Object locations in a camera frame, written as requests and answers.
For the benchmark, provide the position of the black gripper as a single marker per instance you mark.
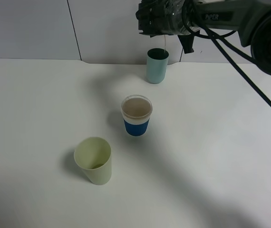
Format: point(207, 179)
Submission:
point(168, 17)

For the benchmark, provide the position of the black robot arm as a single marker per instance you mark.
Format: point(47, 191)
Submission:
point(251, 19)

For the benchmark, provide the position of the teal plastic cup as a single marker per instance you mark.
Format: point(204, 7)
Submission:
point(156, 65)

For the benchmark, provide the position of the glass cup blue sleeve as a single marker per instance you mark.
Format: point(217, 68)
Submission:
point(136, 111)

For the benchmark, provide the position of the light green plastic cup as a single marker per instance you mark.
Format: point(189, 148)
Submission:
point(93, 157)

